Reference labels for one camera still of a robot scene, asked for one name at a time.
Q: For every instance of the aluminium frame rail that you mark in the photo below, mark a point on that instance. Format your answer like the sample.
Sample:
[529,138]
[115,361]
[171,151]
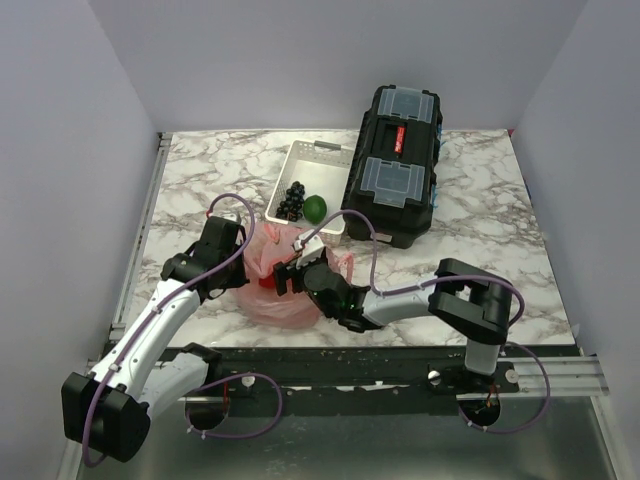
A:
[545,377]

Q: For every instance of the black plastic toolbox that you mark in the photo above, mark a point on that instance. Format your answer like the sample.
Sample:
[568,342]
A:
[392,179]

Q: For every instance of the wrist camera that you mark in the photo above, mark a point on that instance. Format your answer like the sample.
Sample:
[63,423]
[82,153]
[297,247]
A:
[308,247]
[232,217]

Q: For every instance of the black fake grape bunch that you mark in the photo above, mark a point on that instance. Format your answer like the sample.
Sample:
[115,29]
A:
[291,207]

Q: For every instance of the green fake lime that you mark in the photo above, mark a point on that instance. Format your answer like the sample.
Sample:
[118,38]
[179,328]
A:
[314,209]

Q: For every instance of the white plastic basket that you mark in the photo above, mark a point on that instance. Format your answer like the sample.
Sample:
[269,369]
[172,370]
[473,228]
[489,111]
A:
[322,168]

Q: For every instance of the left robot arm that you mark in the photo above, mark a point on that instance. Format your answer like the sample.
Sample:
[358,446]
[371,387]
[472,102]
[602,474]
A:
[110,409]

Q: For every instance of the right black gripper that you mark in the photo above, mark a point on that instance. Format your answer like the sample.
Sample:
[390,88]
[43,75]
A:
[284,273]

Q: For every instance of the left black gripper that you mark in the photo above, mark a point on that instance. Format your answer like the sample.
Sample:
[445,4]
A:
[238,281]

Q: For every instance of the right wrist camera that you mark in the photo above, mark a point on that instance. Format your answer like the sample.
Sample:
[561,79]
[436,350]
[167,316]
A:
[308,247]

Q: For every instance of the red fake fruit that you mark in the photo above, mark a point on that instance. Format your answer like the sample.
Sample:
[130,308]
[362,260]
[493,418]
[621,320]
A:
[268,282]

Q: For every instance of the black front rail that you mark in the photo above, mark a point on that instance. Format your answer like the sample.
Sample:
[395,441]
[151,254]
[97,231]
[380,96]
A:
[348,381]

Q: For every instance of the pink plastic bag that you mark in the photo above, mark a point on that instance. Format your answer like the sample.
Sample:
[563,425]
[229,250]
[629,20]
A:
[270,244]

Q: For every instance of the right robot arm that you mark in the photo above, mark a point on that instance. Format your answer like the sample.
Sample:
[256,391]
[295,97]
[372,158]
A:
[473,302]

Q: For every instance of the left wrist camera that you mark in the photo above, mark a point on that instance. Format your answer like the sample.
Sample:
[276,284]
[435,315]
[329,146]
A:
[232,217]

